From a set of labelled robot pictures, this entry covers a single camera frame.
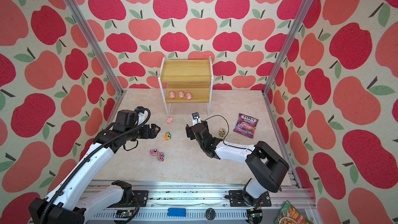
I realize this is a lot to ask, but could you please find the orange green toy car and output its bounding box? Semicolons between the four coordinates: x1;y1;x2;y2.
164;132;172;141

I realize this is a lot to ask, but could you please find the right aluminium frame post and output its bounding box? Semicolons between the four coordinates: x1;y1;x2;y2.
262;0;314;98

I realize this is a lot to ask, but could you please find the left aluminium frame post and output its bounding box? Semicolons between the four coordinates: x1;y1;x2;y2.
63;0;124;96

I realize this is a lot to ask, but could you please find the aluminium frame post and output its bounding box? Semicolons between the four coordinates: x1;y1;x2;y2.
63;0;124;96
262;0;314;98

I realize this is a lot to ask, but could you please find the pink green toy truck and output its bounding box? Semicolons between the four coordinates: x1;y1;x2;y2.
158;152;164;162

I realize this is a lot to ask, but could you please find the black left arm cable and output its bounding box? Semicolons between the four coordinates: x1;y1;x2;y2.
38;106;151;224

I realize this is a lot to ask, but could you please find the pink toy car upper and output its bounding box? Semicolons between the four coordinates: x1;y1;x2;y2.
150;149;159;156

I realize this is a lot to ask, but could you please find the round metal knob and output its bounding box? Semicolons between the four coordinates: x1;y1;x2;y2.
205;208;216;221

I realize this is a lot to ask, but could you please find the green snack packet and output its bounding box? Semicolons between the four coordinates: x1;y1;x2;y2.
273;201;313;224

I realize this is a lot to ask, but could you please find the wooden two-tier shelf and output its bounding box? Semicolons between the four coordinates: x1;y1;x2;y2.
158;57;214;116

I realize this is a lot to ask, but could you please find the aluminium front rail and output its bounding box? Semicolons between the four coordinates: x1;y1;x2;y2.
46;180;321;224

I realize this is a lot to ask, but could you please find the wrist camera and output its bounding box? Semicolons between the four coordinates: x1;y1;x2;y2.
191;112;202;125
113;110;138;133

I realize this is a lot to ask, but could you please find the purple candy bag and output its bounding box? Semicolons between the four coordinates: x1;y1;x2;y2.
233;113;259;139

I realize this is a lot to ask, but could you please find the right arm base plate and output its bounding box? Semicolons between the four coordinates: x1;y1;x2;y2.
224;190;272;207

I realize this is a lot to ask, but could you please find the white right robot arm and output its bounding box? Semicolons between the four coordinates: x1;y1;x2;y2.
186;121;289;206

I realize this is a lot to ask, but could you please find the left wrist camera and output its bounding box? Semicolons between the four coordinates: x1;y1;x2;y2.
113;110;138;133

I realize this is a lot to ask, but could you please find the blue block on rail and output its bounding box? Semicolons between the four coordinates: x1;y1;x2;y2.
167;208;186;217

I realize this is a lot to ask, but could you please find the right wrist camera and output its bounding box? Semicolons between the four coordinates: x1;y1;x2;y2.
191;112;202;125

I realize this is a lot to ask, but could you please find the multicolour toy car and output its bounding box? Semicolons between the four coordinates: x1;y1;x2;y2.
219;128;227;138

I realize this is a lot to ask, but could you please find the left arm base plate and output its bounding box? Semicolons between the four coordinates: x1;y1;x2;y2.
113;190;149;207

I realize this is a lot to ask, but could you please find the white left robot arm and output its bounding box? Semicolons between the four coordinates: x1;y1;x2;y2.
29;123;161;224

